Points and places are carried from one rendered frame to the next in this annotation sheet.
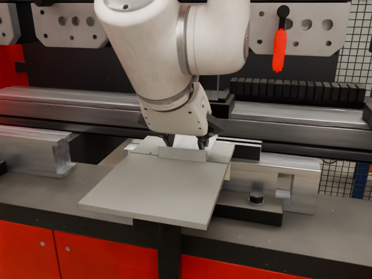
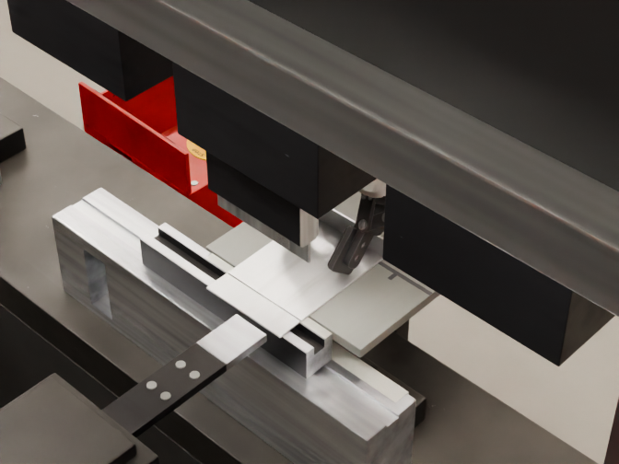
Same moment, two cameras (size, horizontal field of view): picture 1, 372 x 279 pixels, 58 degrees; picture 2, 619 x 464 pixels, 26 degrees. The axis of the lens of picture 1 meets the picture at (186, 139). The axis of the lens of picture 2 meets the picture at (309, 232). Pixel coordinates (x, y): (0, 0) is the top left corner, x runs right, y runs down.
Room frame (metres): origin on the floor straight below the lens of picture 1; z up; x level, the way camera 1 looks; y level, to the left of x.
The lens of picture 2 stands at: (1.32, 0.39, 1.77)
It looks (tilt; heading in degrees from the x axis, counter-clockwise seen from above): 41 degrees down; 208
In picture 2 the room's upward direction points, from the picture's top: straight up
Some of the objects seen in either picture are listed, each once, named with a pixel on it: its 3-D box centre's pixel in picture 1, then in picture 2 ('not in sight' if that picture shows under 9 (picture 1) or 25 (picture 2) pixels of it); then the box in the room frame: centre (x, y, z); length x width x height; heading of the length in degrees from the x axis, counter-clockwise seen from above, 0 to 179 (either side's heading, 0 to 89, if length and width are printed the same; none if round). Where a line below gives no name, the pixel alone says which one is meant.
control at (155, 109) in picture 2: not in sight; (186, 149); (0.22, -0.37, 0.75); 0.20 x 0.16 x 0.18; 73
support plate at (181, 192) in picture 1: (169, 171); (383, 225); (0.49, 0.03, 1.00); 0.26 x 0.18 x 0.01; 165
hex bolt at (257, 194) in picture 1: (256, 197); not in sight; (0.55, -0.13, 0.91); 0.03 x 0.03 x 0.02
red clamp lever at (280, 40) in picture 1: (280, 39); not in sight; (0.54, -0.14, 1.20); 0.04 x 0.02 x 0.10; 165
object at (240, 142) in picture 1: (210, 145); (232, 296); (0.63, -0.05, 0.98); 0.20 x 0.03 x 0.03; 75
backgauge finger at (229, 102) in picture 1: (203, 110); (128, 408); (0.79, -0.04, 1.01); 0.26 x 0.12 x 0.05; 165
